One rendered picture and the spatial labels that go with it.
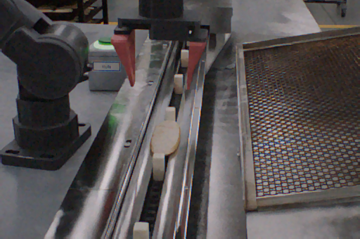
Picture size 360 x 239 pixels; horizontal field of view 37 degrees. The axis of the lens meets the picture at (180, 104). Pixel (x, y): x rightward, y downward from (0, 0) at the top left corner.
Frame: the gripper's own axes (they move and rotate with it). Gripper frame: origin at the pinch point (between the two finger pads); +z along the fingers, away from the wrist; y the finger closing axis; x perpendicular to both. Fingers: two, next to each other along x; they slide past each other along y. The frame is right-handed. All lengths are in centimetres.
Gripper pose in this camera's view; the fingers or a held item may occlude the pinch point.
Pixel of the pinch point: (160, 81)
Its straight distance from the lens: 73.2
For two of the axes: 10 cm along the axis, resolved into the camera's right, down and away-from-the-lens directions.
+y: -10.0, -0.5, 0.7
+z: -0.2, 9.3, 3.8
